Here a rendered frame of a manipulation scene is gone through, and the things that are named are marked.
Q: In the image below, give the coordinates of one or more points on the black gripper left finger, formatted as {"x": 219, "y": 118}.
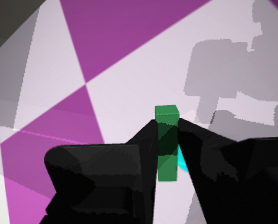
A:
{"x": 132, "y": 164}

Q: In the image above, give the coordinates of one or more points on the green rectangular post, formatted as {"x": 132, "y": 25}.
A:
{"x": 167, "y": 117}

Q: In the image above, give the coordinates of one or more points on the cyan circle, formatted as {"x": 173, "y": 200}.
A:
{"x": 181, "y": 161}

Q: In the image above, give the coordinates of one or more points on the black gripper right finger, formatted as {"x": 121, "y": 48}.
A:
{"x": 224, "y": 172}

